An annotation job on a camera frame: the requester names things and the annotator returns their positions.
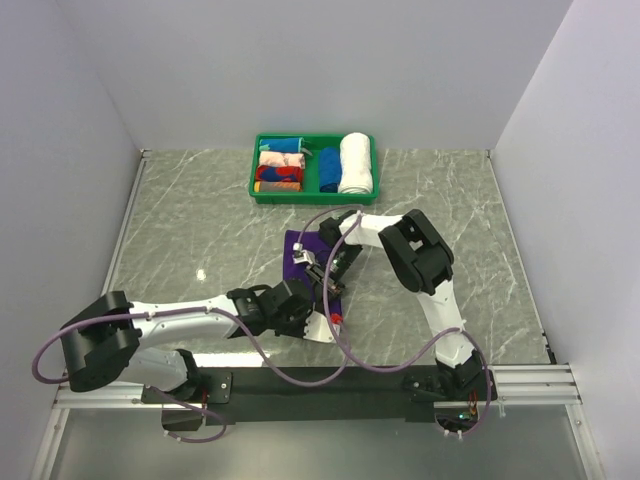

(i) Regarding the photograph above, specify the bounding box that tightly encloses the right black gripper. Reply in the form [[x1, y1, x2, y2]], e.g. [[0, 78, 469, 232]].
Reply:
[[305, 244, 364, 317]]

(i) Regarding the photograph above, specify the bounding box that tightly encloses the purple towel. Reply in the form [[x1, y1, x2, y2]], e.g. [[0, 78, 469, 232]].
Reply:
[[281, 228, 346, 326]]

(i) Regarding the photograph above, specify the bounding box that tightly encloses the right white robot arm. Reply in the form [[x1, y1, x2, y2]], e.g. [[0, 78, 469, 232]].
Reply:
[[318, 205, 492, 399]]

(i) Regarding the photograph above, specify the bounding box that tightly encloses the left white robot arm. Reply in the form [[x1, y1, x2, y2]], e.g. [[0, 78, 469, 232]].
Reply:
[[61, 279, 314, 402]]

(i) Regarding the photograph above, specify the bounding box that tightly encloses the green plastic tray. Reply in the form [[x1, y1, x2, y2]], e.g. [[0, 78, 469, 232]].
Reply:
[[248, 133, 379, 206]]

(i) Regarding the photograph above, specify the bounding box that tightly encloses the black base bar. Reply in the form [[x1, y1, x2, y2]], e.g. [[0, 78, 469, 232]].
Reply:
[[139, 364, 499, 426]]

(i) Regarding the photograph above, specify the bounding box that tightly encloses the white rolled towel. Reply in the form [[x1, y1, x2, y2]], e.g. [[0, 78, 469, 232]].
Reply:
[[338, 132, 373, 194]]

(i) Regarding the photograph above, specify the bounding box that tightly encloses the orange grey rolled towel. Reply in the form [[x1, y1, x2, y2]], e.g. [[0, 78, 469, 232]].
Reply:
[[253, 181, 303, 194]]

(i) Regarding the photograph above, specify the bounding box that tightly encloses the red blue rolled towel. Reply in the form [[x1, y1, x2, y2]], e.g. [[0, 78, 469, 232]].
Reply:
[[255, 165, 304, 183]]

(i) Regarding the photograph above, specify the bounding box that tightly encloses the teal blue rolled towel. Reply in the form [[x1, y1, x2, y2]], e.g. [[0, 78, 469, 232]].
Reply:
[[258, 137, 306, 154]]

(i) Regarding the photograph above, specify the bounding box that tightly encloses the pink rolled towel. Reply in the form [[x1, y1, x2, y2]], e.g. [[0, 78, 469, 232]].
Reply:
[[258, 151, 306, 169]]

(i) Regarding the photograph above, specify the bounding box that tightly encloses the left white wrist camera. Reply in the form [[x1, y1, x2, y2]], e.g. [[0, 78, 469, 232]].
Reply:
[[303, 311, 342, 344]]

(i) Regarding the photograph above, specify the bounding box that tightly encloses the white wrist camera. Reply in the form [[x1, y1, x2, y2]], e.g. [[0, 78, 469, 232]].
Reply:
[[303, 311, 342, 344], [292, 242, 315, 268]]

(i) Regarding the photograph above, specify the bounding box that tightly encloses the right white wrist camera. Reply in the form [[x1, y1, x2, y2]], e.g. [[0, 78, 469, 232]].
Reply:
[[292, 242, 315, 268]]

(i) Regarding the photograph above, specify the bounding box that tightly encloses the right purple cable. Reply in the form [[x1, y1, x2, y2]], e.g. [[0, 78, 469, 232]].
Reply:
[[294, 204, 494, 437]]

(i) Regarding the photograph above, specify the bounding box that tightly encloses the left aluminium side rail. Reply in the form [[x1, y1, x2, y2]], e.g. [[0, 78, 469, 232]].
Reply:
[[82, 147, 151, 369]]

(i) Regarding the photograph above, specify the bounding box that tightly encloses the aluminium side rail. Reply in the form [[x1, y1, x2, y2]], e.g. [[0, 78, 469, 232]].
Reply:
[[485, 149, 558, 365], [82, 147, 151, 369]]

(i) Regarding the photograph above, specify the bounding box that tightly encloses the right aluminium side rail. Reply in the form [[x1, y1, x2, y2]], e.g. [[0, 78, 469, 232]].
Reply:
[[485, 149, 558, 365]]

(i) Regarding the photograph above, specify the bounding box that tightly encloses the aluminium front rail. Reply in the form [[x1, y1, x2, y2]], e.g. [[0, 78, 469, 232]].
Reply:
[[52, 364, 582, 410]]

